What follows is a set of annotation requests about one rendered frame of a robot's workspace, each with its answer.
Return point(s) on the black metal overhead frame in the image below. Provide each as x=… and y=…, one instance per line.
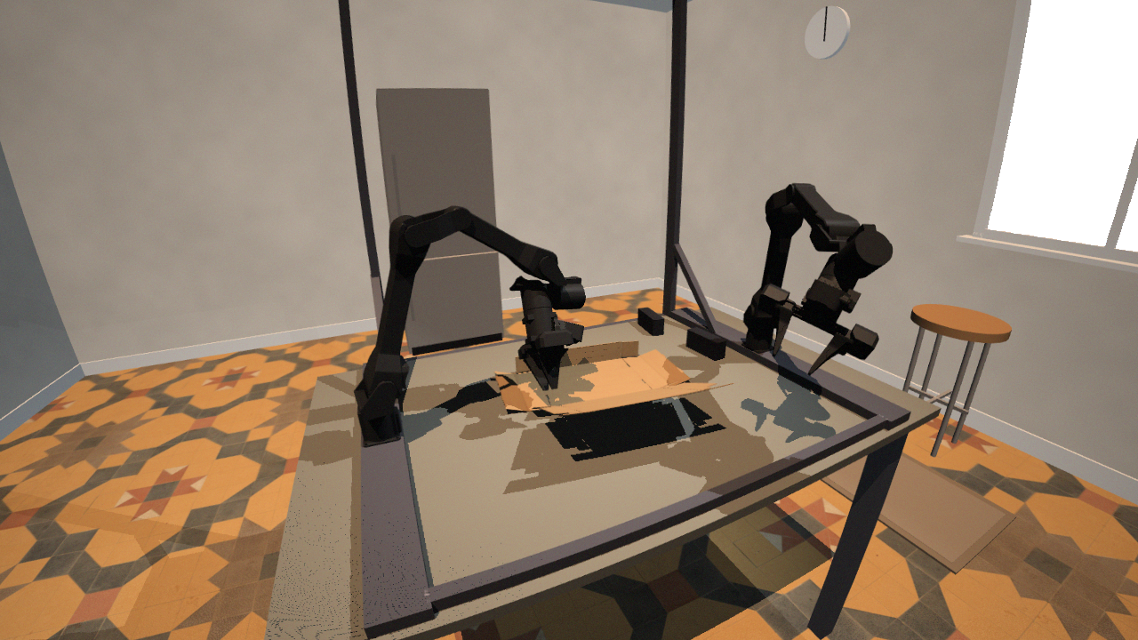
x=676, y=145

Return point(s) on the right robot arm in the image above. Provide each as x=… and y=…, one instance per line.
x=409, y=240

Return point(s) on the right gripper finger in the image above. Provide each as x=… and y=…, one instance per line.
x=549, y=362
x=535, y=368

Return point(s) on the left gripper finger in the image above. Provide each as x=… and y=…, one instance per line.
x=839, y=343
x=781, y=316

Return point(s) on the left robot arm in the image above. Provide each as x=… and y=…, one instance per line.
x=861, y=251

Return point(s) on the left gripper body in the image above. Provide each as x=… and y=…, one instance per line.
x=864, y=339

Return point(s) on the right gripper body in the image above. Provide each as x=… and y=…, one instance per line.
x=537, y=321

